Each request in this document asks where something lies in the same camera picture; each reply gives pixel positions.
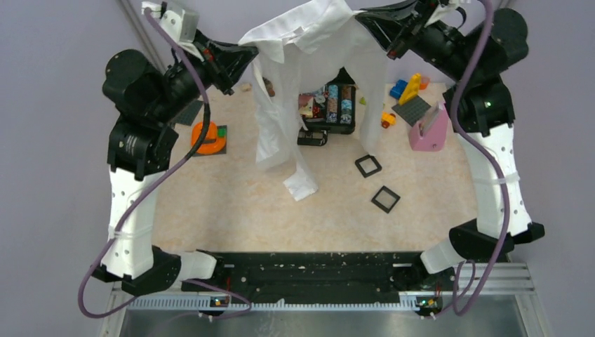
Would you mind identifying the dark grey baseplate right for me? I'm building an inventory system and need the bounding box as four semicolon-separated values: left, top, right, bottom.
392;96;431;126

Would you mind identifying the dark grey baseplate left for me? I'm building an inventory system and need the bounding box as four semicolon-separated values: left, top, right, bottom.
174;100;203;126

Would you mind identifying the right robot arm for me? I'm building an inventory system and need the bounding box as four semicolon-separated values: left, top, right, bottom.
356;1;545;289

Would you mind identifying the black poker chip case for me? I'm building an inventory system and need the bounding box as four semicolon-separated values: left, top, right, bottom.
297;68;356;147

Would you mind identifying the orange curved toy block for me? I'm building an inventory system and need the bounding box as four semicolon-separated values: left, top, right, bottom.
191;120;225;156

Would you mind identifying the brown ring brooch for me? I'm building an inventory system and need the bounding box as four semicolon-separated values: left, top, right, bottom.
262;77;276;98

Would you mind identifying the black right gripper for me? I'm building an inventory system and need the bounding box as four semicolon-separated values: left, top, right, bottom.
356;0;476;84

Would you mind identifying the yellow toy car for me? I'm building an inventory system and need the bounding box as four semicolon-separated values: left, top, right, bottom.
381;112;396;128

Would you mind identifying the pink phone stand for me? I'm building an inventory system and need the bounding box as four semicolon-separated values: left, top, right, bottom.
408;103;450;152

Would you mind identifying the black square frame upper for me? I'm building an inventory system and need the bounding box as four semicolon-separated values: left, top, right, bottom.
354;154;382;178

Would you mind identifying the yellow triangular toy block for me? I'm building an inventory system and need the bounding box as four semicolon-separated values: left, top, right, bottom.
399;73;422;105

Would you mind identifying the white shirt garment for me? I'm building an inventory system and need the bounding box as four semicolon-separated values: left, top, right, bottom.
238;0;389;202

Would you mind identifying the black square frame lower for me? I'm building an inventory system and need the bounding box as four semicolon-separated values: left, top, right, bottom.
371;185;401;214

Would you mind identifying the blue toy brick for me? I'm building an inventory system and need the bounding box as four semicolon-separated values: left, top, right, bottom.
389;79;408;100

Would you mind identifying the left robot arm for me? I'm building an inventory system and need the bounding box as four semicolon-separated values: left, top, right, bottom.
89;32;258;296

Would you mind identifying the black square frame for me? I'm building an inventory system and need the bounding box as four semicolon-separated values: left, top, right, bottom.
371;185;401;214
354;154;382;178

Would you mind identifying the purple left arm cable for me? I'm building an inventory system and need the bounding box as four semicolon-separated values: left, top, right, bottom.
76;6;254;320

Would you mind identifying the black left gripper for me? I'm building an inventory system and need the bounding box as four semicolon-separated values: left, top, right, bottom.
147;27;256;124

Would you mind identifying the orange small toy piece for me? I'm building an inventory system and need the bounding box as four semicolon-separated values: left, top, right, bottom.
419;76;431;91

